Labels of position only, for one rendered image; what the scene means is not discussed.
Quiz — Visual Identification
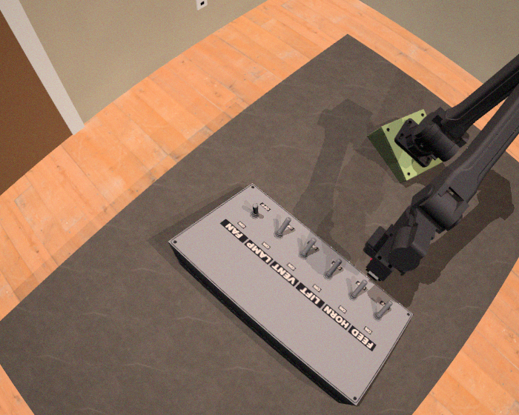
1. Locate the grey switch console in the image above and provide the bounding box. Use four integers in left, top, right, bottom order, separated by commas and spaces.
170, 183, 413, 405

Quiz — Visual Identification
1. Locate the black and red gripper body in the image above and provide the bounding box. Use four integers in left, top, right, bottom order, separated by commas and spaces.
363, 225, 406, 276

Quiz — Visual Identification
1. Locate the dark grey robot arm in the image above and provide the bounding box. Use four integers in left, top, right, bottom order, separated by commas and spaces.
366, 54, 519, 281

